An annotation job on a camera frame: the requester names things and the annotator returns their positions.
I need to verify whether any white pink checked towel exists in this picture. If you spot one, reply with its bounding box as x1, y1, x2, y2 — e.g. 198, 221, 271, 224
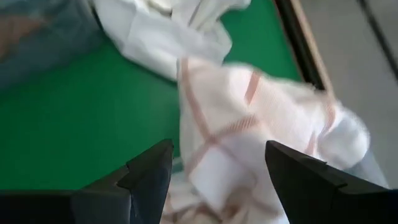
161, 57, 389, 224

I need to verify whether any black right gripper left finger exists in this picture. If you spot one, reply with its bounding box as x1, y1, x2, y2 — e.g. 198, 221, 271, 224
82, 139, 175, 224

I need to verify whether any dark grey towel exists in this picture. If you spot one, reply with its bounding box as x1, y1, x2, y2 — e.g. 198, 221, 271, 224
0, 0, 100, 88

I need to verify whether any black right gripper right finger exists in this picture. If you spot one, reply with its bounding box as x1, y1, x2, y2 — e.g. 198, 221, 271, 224
265, 140, 389, 224

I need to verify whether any large clear plastic bin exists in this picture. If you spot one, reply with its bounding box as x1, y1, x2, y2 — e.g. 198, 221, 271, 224
0, 0, 105, 93

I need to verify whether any plain white towel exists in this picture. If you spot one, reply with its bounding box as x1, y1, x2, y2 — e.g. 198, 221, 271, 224
93, 0, 252, 82

